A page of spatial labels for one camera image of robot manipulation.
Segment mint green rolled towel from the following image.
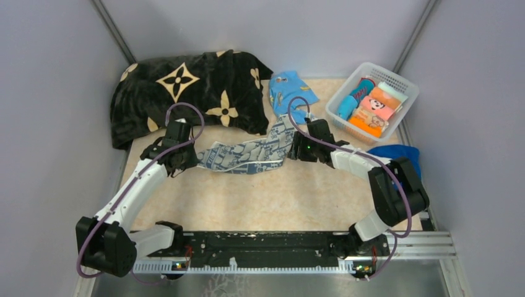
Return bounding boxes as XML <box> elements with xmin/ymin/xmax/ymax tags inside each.
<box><xmin>378</xmin><ymin>82</ymin><xmax>409</xmax><ymax>103</ymax></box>

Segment bright blue terry towel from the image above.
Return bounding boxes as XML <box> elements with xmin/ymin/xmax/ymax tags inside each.
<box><xmin>336</xmin><ymin>95</ymin><xmax>358</xmax><ymax>121</ymax></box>

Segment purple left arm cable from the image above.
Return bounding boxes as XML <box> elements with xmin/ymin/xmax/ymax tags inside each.
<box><xmin>76</xmin><ymin>102</ymin><xmax>205</xmax><ymax>286</ymax></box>

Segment striped rolled towel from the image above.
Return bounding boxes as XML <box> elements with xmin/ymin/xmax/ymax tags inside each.
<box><xmin>352</xmin><ymin>77</ymin><xmax>376</xmax><ymax>103</ymax></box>

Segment white plastic basket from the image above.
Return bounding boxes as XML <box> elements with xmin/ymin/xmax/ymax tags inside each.
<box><xmin>325</xmin><ymin>62</ymin><xmax>420</xmax><ymax>145</ymax></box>

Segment light blue patterned cloth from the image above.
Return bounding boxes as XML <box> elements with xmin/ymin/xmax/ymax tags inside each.
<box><xmin>269</xmin><ymin>71</ymin><xmax>319</xmax><ymax>125</ymax></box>

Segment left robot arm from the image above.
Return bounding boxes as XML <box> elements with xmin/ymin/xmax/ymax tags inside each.
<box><xmin>76</xmin><ymin>119</ymin><xmax>199</xmax><ymax>278</ymax></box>

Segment pink panda rolled towel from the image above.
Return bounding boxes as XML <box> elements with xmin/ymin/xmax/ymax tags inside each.
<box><xmin>360</xmin><ymin>96</ymin><xmax>396</xmax><ymax>121</ymax></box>

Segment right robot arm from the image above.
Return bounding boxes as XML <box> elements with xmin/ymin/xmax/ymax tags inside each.
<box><xmin>289</xmin><ymin>119</ymin><xmax>430</xmax><ymax>255</ymax></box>

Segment dark blue towel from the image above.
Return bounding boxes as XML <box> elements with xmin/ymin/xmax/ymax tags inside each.
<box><xmin>367</xmin><ymin>144</ymin><xmax>422</xmax><ymax>179</ymax></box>

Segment orange bear rolled towel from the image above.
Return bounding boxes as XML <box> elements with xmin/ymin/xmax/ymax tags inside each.
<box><xmin>348</xmin><ymin>107</ymin><xmax>389</xmax><ymax>137</ymax></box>

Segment white blue printed towel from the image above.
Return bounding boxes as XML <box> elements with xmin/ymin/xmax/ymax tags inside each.
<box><xmin>197</xmin><ymin>115</ymin><xmax>295</xmax><ymax>174</ymax></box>

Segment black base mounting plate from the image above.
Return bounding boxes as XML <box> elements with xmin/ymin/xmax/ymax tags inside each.
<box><xmin>151</xmin><ymin>231</ymin><xmax>390</xmax><ymax>269</ymax></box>

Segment aluminium frame rail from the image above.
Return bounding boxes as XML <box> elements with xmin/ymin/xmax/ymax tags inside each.
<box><xmin>128</xmin><ymin>231</ymin><xmax>456</xmax><ymax>279</ymax></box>

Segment black blanket with beige flowers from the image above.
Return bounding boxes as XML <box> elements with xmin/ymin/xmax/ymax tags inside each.
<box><xmin>110</xmin><ymin>49</ymin><xmax>273</xmax><ymax>149</ymax></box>

